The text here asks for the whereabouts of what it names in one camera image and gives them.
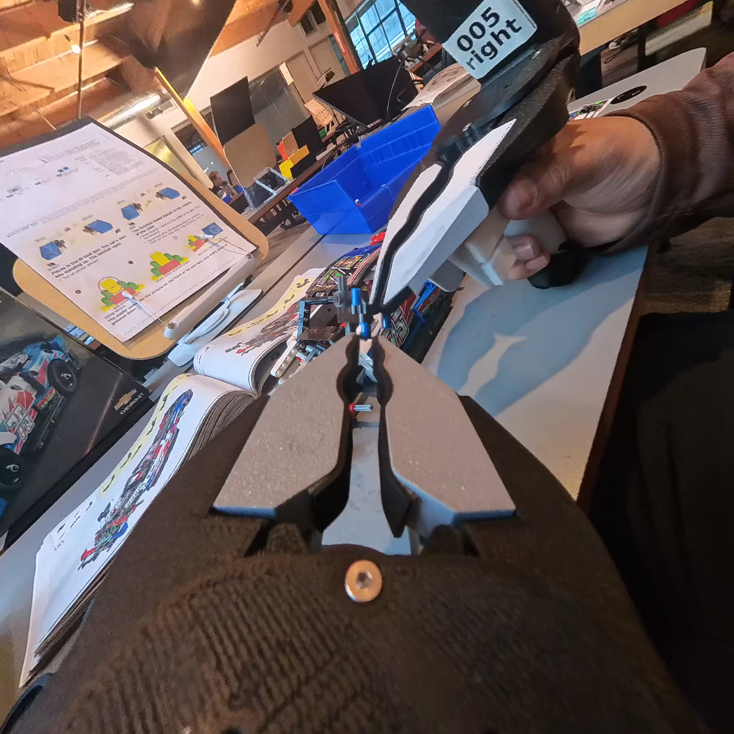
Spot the person's right forearm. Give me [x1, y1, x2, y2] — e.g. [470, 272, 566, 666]
[622, 52, 734, 256]

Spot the black toy car box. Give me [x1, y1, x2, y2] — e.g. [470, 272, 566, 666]
[0, 287, 157, 540]

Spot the yellow plastic bin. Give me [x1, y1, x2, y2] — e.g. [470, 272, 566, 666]
[278, 146, 312, 180]

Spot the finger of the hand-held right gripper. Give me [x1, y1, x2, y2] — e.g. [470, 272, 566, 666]
[378, 119, 517, 312]
[369, 162, 446, 307]

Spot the person's right hand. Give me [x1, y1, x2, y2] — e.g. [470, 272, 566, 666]
[495, 115, 661, 282]

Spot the black monitor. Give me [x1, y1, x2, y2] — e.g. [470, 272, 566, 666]
[209, 76, 257, 148]

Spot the grey desk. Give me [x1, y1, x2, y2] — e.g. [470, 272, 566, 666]
[0, 47, 707, 723]

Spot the brick-built toy race car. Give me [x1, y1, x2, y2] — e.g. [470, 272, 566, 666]
[275, 232, 462, 382]

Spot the printed instruction sheet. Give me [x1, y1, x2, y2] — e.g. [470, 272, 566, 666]
[0, 123, 257, 343]

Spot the blue plastic bin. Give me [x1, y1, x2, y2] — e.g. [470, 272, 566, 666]
[288, 105, 443, 236]

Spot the small black blue brick assembly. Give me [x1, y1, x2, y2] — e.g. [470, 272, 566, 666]
[335, 280, 380, 339]

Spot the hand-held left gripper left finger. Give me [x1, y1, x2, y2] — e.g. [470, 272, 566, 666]
[212, 334, 361, 533]

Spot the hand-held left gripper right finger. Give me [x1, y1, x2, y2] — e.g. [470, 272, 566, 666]
[373, 335, 518, 538]

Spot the open instruction booklet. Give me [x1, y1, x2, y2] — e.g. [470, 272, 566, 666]
[20, 266, 329, 687]

